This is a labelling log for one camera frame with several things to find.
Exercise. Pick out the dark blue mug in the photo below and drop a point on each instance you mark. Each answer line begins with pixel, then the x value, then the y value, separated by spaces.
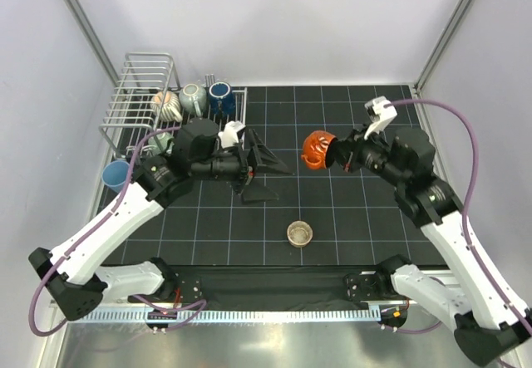
pixel 221 98

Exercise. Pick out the beige ribbed ceramic mug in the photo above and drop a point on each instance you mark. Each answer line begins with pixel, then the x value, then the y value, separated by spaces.
pixel 167 106

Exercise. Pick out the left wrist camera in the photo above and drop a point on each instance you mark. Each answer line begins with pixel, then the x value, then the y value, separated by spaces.
pixel 231 134

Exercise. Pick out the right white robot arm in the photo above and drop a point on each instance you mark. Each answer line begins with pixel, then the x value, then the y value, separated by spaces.
pixel 486 316

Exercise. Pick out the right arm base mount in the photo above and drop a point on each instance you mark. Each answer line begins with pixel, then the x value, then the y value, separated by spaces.
pixel 362 286

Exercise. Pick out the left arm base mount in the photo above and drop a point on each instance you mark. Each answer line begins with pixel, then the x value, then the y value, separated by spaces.
pixel 187 289

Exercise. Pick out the light blue plastic cup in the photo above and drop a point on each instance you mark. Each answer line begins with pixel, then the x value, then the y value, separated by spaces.
pixel 114 175

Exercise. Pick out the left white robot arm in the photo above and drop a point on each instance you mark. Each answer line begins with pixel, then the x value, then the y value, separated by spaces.
pixel 73 272

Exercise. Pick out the mint green plastic cup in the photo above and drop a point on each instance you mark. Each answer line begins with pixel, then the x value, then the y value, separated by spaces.
pixel 159 144

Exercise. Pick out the metal wire dish rack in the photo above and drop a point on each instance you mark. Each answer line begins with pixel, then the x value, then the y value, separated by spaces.
pixel 131 113

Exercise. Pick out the grey speckled round mug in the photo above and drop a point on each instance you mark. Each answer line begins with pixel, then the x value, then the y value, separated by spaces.
pixel 193 99

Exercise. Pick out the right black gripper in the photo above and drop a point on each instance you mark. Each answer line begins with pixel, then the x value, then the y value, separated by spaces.
pixel 348 149

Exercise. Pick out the small tan ceramic cup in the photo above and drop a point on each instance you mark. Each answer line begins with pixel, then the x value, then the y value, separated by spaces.
pixel 299 234

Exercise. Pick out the slotted cable duct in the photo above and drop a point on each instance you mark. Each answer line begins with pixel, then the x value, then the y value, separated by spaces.
pixel 139 314

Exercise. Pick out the orange black ceramic mug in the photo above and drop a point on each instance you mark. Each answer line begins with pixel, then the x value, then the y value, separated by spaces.
pixel 315 150

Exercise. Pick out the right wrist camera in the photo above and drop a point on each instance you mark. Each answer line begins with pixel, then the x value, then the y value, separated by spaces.
pixel 381 112

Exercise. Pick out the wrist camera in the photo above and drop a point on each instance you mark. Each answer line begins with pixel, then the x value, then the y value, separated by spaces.
pixel 381 112
pixel 231 134

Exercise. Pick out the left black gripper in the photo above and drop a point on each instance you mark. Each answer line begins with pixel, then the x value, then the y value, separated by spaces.
pixel 261 159

